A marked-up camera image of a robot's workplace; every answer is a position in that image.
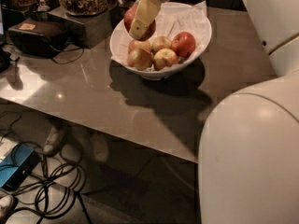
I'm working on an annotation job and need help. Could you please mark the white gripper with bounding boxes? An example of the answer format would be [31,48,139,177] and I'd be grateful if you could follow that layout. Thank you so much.
[129,0,170,40]

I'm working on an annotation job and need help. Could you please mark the red apple with sticker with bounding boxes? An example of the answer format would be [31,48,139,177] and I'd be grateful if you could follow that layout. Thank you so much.
[123,5,156,41]

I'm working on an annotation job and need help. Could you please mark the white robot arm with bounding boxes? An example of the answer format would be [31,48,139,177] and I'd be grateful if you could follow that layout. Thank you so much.
[198,0,299,224]

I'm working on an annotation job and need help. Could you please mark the white bowl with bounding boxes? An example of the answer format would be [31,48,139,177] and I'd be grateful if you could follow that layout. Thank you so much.
[109,1,213,81]

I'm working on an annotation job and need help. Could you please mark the small yellow apple middle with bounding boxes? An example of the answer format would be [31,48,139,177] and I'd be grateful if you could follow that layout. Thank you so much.
[151,35,171,53]

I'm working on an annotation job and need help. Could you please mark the pink apple left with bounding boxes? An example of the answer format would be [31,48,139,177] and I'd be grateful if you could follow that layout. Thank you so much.
[128,39,151,52]

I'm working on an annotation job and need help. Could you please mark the red apple at back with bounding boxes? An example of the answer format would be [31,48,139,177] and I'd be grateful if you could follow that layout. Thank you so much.
[171,32,196,58]

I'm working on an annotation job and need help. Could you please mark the yellow-red apple front left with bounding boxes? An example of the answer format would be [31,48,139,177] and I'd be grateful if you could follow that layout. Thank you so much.
[127,49,153,71]

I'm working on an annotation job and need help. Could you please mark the yellow-red apple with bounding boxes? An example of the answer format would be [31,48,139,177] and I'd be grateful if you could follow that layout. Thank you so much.
[153,49,178,71]
[127,49,153,71]

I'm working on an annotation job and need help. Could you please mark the yellow-red apple front right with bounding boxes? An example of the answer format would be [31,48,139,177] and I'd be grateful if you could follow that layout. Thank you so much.
[153,49,178,71]

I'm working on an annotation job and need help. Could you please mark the white paper liner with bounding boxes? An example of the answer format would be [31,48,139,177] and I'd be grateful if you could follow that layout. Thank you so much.
[110,0,209,73]

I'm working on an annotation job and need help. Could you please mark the dark square jar stand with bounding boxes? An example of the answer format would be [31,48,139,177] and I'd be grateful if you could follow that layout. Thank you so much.
[48,7,113,49]

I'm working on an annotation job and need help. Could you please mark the metal scoop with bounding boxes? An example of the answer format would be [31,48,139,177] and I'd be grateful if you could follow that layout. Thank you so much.
[36,0,50,12]

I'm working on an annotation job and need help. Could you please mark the black device with label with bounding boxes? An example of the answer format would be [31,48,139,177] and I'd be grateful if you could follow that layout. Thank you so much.
[8,19,69,58]

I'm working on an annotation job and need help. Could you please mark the white shoe under table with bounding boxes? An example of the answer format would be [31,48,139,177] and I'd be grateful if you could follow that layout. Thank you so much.
[43,126,66,157]

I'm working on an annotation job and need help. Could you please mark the blue box on floor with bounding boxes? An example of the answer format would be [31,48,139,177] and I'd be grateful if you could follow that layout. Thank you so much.
[0,144,34,191]

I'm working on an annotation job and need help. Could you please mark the white shoe bottom left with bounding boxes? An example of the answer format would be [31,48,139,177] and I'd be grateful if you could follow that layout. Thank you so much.
[0,195,15,220]

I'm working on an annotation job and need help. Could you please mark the black cable on table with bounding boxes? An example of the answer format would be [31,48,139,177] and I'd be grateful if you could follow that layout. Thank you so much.
[50,45,86,65]

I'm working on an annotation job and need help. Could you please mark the black floor cables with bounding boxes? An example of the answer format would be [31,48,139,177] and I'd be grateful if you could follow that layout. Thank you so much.
[0,110,94,224]

